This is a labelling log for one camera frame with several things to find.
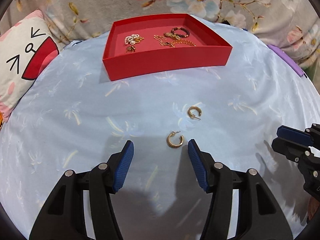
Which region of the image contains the gold ball chain bracelet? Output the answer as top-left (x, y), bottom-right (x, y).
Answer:
top-left (171, 38), bottom-right (197, 48)

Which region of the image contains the gold clover chain necklace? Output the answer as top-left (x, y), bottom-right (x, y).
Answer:
top-left (153, 31), bottom-right (181, 48)

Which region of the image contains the purple object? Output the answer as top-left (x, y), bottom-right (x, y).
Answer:
top-left (267, 45), bottom-right (306, 77)

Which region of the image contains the gold hoop earring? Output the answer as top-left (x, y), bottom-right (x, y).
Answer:
top-left (187, 106), bottom-right (202, 120)
top-left (166, 131), bottom-right (185, 148)

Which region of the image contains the light blue patterned sheet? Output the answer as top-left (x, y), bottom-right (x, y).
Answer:
top-left (1, 23), bottom-right (319, 239)

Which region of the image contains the gold hoop earring near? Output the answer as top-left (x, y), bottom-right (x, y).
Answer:
top-left (166, 131), bottom-right (185, 148)

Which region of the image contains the grey floral blanket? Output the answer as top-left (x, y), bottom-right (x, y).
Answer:
top-left (1, 0), bottom-right (319, 69)

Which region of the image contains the red cardboard tray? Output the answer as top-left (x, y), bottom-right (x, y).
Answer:
top-left (103, 14), bottom-right (232, 81)

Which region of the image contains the white cartoon face pillow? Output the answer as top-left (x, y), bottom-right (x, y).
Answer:
top-left (1, 10), bottom-right (60, 122)

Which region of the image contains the dark beaded bracelet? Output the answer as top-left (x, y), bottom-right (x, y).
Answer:
top-left (171, 26), bottom-right (190, 39)

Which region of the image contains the pearl bracelet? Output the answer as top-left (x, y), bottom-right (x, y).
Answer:
top-left (124, 32), bottom-right (141, 46)

